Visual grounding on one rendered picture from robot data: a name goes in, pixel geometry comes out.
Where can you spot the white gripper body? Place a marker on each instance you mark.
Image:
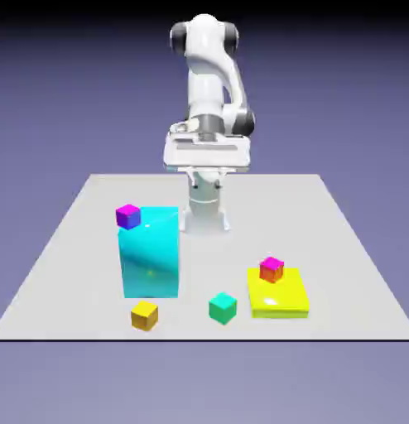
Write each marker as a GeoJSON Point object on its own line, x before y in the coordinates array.
{"type": "Point", "coordinates": [206, 155]}

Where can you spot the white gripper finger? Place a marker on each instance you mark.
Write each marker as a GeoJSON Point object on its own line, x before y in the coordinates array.
{"type": "Point", "coordinates": [219, 180]}
{"type": "Point", "coordinates": [192, 180]}

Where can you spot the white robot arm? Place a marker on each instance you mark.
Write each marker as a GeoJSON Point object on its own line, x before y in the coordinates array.
{"type": "Point", "coordinates": [206, 66]}

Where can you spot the small magenta and blue cube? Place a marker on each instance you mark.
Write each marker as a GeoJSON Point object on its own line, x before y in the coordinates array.
{"type": "Point", "coordinates": [127, 217]}

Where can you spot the small magenta and orange cube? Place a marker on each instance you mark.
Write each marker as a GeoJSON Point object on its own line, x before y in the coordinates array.
{"type": "Point", "coordinates": [271, 270]}

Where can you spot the small teal cube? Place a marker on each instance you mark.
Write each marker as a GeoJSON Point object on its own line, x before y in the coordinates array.
{"type": "Point", "coordinates": [222, 308]}

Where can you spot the small yellow cube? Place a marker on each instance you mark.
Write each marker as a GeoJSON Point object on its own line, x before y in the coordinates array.
{"type": "Point", "coordinates": [144, 316]}

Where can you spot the large cyan box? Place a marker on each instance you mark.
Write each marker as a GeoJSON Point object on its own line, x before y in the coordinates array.
{"type": "Point", "coordinates": [150, 255]}

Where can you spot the large yellow box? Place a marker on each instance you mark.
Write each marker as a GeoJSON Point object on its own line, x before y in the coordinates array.
{"type": "Point", "coordinates": [278, 298]}

